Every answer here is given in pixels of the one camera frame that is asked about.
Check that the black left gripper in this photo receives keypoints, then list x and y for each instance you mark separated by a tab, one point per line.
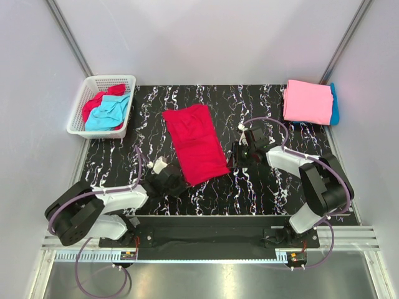
182	185

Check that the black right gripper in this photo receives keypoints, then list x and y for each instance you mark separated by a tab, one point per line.
235	161

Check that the red t-shirt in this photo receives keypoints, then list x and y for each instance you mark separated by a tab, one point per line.
196	143
93	104

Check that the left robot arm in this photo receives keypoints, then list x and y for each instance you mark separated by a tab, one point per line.
85	211

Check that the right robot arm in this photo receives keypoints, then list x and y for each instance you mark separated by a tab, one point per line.
326	188

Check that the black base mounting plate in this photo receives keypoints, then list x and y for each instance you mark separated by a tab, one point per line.
208	238

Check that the folded pink t-shirt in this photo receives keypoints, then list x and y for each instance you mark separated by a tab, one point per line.
307	101

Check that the left controller board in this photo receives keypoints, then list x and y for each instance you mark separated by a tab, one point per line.
128	255

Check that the controller board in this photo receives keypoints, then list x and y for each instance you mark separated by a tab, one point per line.
128	255
298	256

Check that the folded blue t-shirt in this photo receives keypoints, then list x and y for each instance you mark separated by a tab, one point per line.
335	106

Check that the light blue t-shirt in basket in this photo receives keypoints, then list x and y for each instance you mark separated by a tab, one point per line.
107	113

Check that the red t-shirt in basket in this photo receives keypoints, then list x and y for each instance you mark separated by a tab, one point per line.
93	104

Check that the right controller board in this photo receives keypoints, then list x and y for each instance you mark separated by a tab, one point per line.
298	256

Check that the white plastic laundry basket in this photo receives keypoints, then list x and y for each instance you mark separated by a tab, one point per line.
102	107

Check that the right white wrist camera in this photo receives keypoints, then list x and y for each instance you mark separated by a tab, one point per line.
242	139

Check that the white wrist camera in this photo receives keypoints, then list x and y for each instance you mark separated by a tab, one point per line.
242	139
158	165

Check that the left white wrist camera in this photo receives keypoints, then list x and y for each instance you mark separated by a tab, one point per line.
158	165

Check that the left aluminium corner post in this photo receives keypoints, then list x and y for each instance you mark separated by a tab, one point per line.
68	35

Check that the aluminium corner post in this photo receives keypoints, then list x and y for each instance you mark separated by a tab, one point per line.
68	35
354	24

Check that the right aluminium corner post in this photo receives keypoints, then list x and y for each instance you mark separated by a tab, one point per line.
354	24

